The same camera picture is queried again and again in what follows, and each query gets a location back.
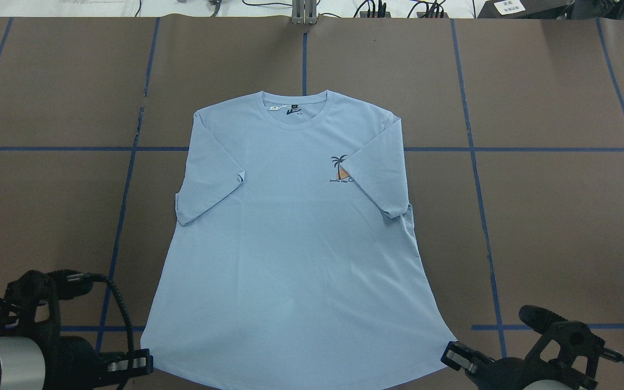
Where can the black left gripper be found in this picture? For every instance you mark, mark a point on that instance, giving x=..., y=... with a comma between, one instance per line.
x=71, y=362

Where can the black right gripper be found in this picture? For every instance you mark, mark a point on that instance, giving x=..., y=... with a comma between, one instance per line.
x=513, y=375

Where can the light blue t-shirt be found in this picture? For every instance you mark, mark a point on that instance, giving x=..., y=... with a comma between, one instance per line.
x=294, y=263

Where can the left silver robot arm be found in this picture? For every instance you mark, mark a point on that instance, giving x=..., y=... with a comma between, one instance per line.
x=35, y=355

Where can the black power adapter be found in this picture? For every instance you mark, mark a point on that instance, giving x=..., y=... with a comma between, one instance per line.
x=534, y=10

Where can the aluminium frame post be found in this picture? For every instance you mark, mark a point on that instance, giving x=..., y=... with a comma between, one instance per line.
x=304, y=12

